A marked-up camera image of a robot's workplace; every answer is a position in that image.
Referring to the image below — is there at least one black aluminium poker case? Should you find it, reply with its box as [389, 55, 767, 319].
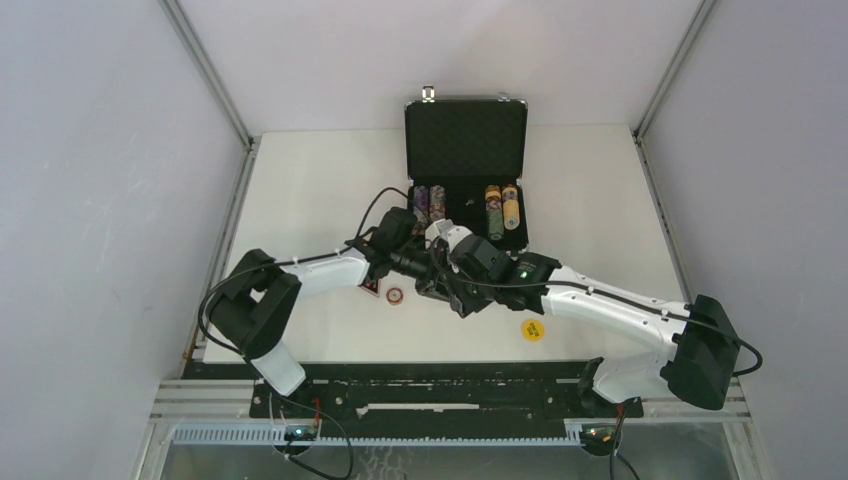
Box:
[404, 85, 529, 253]

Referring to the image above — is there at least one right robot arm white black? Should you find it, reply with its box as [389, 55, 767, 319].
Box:
[430, 230, 746, 416]

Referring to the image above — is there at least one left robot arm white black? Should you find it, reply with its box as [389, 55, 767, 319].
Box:
[198, 207, 452, 417]

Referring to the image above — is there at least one red white poker chip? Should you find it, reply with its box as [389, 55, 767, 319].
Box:
[386, 287, 404, 306]

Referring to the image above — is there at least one green orange chip row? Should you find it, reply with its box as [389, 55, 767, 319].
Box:
[484, 185, 505, 241]

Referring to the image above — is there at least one red black triangular button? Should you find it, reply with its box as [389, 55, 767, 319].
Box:
[360, 280, 381, 298]

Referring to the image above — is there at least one yellow round button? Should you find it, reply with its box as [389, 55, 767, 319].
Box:
[521, 319, 545, 342]

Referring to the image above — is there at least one green chip row inner left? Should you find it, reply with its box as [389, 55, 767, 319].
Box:
[428, 185, 446, 223]

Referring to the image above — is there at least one purple chip row far left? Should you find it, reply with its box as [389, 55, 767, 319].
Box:
[412, 186, 429, 234]

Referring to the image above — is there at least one yellow chip row far right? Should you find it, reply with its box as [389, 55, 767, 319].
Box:
[501, 185, 521, 231]

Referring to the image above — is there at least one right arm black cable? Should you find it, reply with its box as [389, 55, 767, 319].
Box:
[427, 238, 764, 379]

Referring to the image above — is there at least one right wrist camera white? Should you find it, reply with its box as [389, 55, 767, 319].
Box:
[425, 219, 473, 253]

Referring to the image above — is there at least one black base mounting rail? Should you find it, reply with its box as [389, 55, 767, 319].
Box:
[185, 360, 647, 441]

